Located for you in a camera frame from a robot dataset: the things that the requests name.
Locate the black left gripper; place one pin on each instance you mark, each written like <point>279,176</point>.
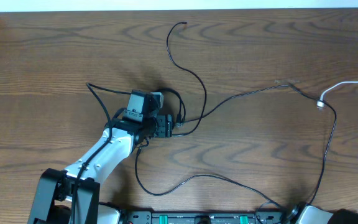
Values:
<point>165,126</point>

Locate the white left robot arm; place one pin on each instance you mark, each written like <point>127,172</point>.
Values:
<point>71,195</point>

